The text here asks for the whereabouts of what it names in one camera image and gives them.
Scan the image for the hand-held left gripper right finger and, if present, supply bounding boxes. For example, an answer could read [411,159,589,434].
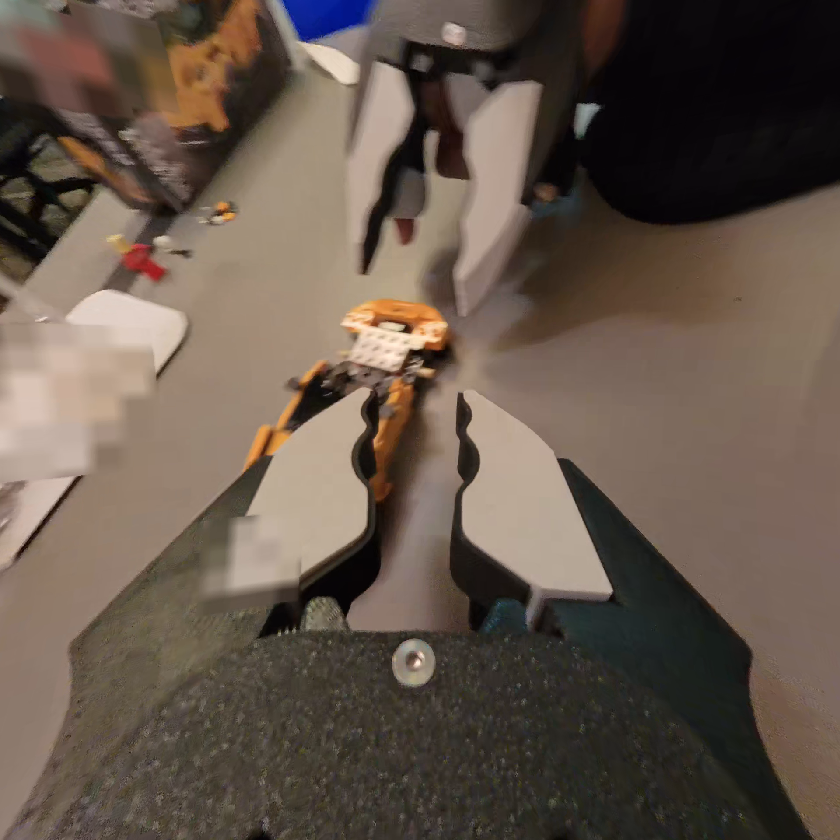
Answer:
[449,390,615,626]

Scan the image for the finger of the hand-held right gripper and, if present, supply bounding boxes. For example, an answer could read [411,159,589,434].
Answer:
[346,62,429,275]
[453,80,546,318]

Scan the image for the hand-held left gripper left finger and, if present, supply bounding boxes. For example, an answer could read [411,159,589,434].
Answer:
[247,388,382,589]

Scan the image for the white lego plate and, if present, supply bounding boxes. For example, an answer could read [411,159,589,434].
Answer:
[350,327,413,374]

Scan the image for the orange lego car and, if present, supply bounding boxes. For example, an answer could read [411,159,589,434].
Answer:
[241,298,455,503]

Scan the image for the black lego box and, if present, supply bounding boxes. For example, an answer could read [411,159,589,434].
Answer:
[0,0,291,212]

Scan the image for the red lego minifigure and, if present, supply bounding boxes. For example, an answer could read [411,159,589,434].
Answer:
[107,234,168,283]

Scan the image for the person's right hand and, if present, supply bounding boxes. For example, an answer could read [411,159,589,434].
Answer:
[392,74,476,247]

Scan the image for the white paper strip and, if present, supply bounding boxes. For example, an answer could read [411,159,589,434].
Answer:
[304,41,362,86]

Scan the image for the blue plastic bin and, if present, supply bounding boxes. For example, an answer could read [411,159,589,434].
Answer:
[281,0,383,42]

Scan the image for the white book stand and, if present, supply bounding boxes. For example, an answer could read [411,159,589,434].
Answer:
[0,289,190,572]

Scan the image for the black office chair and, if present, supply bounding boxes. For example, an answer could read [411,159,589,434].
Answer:
[0,98,96,263]

